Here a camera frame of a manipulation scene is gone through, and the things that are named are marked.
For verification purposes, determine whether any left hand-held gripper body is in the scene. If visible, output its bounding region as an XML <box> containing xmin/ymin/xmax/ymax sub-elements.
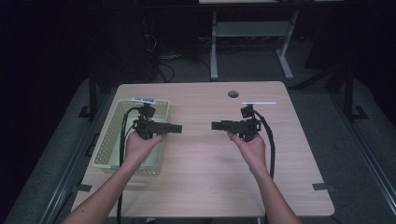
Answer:
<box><xmin>131</xmin><ymin>96</ymin><xmax>163</xmax><ymax>140</ymax></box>

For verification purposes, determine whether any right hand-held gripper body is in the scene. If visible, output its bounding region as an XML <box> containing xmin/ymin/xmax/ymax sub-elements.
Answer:
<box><xmin>231</xmin><ymin>101</ymin><xmax>277</xmax><ymax>143</ymax></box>

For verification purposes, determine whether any pale green plastic basket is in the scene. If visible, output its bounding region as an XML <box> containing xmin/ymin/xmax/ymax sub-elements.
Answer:
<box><xmin>91</xmin><ymin>98</ymin><xmax>172</xmax><ymax>175</ymax></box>

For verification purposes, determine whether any person's left hand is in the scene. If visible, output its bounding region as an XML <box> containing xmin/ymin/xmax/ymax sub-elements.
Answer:
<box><xmin>123</xmin><ymin>130</ymin><xmax>168</xmax><ymax>168</ymax></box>

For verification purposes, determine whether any person's right hand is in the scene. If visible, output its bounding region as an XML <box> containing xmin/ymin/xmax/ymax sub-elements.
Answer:
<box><xmin>226</xmin><ymin>132</ymin><xmax>269</xmax><ymax>177</ymax></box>

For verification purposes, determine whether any black tape strip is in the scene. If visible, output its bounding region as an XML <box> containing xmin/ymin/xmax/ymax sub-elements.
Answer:
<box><xmin>312</xmin><ymin>182</ymin><xmax>335</xmax><ymax>192</ymax></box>
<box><xmin>72</xmin><ymin>184</ymin><xmax>93</xmax><ymax>193</ymax></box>

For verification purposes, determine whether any black metal stand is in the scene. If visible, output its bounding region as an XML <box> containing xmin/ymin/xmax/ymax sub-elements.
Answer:
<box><xmin>323</xmin><ymin>63</ymin><xmax>370</xmax><ymax>123</ymax></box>

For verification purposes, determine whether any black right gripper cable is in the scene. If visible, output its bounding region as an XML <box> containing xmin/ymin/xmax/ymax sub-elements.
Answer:
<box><xmin>252</xmin><ymin>109</ymin><xmax>276</xmax><ymax>180</ymax></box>

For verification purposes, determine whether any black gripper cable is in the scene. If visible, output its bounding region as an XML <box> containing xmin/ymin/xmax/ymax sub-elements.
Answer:
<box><xmin>252</xmin><ymin>109</ymin><xmax>276</xmax><ymax>180</ymax></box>
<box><xmin>116</xmin><ymin>105</ymin><xmax>148</xmax><ymax>224</ymax></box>

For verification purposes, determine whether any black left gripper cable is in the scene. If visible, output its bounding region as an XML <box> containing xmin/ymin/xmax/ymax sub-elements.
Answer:
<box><xmin>116</xmin><ymin>105</ymin><xmax>148</xmax><ymax>224</ymax></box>

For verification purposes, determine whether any bundle of floor cables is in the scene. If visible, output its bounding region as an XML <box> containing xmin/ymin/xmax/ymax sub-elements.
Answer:
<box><xmin>143</xmin><ymin>15</ymin><xmax>213</xmax><ymax>84</ymax></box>

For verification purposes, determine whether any white metal desk frame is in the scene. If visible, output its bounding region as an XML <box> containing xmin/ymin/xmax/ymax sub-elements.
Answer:
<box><xmin>209</xmin><ymin>9</ymin><xmax>301</xmax><ymax>82</ymax></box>

